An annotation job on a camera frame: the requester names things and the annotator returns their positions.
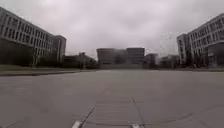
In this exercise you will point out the low dark building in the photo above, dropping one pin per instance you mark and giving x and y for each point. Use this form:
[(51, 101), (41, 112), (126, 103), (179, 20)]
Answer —
[(78, 61)]

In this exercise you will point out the robot's own part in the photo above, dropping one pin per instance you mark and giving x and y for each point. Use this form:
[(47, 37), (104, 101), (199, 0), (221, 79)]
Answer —
[(135, 126), (76, 124)]

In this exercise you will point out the long grey windowed building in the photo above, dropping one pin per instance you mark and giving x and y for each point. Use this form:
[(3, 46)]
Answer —
[(23, 36), (203, 40)]

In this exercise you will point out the wide grey block building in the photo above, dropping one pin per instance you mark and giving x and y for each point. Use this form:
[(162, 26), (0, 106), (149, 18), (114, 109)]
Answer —
[(120, 57)]

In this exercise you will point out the grey concrete paved plaza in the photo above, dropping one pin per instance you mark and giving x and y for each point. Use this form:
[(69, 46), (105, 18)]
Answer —
[(116, 86)]

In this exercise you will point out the group of dark trees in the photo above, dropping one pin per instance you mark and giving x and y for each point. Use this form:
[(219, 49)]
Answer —
[(168, 62)]

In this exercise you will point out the dark grass strip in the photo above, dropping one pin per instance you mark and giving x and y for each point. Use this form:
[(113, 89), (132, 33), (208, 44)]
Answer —
[(30, 70)]

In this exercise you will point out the small grey building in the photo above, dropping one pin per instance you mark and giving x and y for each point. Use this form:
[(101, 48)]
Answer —
[(151, 59)]

